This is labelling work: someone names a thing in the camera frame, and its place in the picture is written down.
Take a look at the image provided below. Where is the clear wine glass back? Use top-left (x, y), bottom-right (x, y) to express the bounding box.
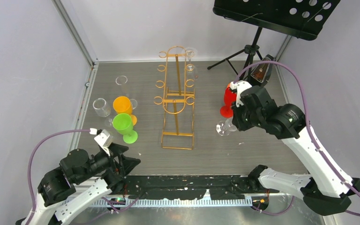
top-left (185, 47), bottom-right (198, 81)

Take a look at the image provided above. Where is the black music stand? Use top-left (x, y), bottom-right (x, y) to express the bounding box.
top-left (207, 0), bottom-right (339, 69)

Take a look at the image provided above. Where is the gold wire glass rack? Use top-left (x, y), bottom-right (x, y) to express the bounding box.
top-left (154, 46), bottom-right (196, 150)

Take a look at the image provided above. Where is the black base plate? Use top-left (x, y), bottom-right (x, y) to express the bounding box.
top-left (122, 175), bottom-right (267, 200)

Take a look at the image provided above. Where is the red wine glass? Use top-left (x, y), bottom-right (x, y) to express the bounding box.
top-left (220, 83), bottom-right (237, 118)

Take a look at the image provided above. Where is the clear wine glass front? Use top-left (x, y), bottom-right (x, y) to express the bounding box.
top-left (115, 75), bottom-right (138, 110)

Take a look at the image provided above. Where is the purple cable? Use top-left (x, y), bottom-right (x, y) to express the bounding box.
top-left (233, 60), bottom-right (360, 218)
top-left (24, 128), bottom-right (140, 225)

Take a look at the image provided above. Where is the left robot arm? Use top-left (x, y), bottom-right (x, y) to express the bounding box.
top-left (16, 143), bottom-right (141, 225)

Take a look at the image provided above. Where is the clear wine glass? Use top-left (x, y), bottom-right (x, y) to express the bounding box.
top-left (185, 47), bottom-right (198, 81)
top-left (216, 117), bottom-right (237, 136)
top-left (115, 75), bottom-right (138, 110)
top-left (92, 98), bottom-right (113, 128)

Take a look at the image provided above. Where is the black metronome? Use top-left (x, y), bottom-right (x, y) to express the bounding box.
top-left (250, 63), bottom-right (273, 87)

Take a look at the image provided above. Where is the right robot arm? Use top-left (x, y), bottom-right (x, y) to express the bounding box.
top-left (231, 82), bottom-right (360, 216)

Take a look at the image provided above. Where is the yellow wine glass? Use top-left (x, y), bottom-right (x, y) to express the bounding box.
top-left (112, 96), bottom-right (137, 125)

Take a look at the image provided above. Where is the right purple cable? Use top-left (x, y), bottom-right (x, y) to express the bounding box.
top-left (233, 60), bottom-right (360, 218)

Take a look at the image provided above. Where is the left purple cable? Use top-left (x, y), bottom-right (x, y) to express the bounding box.
top-left (24, 128), bottom-right (140, 225)

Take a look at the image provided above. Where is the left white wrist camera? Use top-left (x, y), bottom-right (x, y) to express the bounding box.
top-left (89, 128), bottom-right (113, 156)

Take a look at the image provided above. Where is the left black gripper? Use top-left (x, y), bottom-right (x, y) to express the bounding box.
top-left (76, 142), bottom-right (141, 183)

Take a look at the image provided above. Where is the green wine glass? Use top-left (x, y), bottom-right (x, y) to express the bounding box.
top-left (112, 113), bottom-right (138, 144)

